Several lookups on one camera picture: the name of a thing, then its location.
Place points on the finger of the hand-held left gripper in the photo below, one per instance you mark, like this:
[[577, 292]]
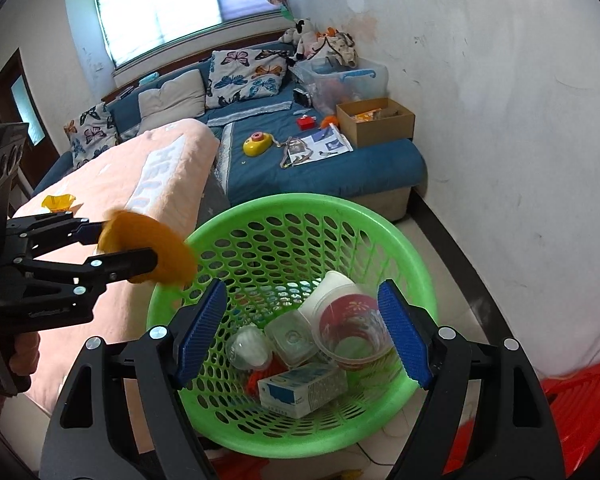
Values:
[[87, 231], [130, 262]]

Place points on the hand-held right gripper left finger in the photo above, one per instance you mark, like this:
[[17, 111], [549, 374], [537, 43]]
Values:
[[202, 330]]

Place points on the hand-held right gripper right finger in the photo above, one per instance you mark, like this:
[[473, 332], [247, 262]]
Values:
[[405, 330]]

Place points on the orange toy fruit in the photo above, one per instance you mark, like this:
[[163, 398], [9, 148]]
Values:
[[150, 232]]

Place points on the clear plastic cup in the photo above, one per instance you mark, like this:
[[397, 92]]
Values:
[[247, 347]]

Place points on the red label instant noodle cup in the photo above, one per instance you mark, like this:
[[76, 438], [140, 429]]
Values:
[[350, 310]]

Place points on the orange net bag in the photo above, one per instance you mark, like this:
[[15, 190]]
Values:
[[260, 380]]

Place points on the clear plastic container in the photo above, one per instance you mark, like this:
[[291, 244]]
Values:
[[292, 337]]

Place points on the white milk carton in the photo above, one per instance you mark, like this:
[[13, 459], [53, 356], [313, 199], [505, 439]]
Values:
[[300, 390]]

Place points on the green plastic basket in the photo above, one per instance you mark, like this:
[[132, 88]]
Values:
[[280, 220]]

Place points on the person's left hand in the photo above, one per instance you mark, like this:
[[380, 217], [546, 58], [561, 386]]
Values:
[[25, 352]]

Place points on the yellow plastic wrapper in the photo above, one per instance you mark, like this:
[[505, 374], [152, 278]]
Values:
[[60, 201]]

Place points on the pink blanket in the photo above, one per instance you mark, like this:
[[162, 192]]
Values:
[[130, 170]]

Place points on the brown wooden door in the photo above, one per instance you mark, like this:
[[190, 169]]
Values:
[[0, 95]]

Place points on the small butterfly print pillow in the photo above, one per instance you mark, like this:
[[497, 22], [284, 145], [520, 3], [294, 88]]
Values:
[[92, 135]]

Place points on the beige pillow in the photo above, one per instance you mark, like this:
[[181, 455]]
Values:
[[172, 95]]

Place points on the teal cloth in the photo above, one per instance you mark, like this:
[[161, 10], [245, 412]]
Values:
[[150, 77]]

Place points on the blue sofa bed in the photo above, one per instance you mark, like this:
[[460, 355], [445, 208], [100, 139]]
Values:
[[355, 170]]

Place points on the yellow round toy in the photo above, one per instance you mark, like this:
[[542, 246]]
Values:
[[257, 144]]

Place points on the light blue fringed cloth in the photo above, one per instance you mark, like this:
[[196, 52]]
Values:
[[250, 112]]

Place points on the red plastic stool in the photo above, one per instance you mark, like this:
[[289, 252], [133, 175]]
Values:
[[580, 410]]

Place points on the cardboard box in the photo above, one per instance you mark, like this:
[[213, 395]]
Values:
[[380, 132]]

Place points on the paper booklet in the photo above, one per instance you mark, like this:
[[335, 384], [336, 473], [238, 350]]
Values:
[[325, 145]]

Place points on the large butterfly print pillow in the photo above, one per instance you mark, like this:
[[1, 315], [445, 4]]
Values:
[[245, 77]]

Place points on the small orange toy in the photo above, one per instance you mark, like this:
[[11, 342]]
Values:
[[329, 122]]

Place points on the small red toy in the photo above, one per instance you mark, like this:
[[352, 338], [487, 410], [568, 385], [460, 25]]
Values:
[[306, 123]]

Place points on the small black box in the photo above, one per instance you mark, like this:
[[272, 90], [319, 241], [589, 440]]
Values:
[[302, 97]]

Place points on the window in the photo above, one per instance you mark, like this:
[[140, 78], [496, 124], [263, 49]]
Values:
[[180, 5]]

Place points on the clear plastic storage bin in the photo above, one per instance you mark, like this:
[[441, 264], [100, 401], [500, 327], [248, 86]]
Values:
[[360, 87]]

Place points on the printed cloth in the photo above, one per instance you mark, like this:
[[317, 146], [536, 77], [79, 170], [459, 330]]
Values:
[[342, 50]]

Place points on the black and white cow plush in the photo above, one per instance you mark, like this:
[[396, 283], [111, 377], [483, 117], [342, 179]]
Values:
[[305, 35]]

